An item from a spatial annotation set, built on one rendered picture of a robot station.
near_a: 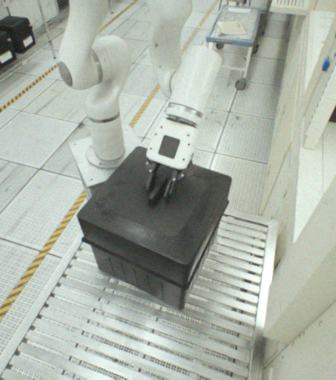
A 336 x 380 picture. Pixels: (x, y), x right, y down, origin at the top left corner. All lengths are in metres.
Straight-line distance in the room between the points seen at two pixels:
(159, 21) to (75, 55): 0.33
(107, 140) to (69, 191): 1.12
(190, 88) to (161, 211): 0.28
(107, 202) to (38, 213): 1.44
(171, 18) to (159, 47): 0.09
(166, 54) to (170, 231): 0.41
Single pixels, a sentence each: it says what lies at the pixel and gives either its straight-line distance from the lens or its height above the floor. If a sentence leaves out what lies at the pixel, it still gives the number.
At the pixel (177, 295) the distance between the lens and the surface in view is 0.78.
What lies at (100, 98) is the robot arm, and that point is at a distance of 1.07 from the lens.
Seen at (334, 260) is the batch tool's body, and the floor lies 1.21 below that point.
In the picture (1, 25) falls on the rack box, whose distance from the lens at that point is 3.71.
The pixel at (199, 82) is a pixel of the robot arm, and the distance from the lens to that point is 0.69.
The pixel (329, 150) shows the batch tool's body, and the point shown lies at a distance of 1.21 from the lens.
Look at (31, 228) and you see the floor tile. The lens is 2.07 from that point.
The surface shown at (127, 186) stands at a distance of 0.75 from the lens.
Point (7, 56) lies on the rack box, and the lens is 3.53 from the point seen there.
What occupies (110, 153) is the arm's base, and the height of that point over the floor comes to 0.81.
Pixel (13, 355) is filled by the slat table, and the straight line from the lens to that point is 0.90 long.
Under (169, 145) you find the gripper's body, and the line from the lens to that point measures 0.68.
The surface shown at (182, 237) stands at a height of 1.01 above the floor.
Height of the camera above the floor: 1.56
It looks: 49 degrees down
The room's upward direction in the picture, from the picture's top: straight up
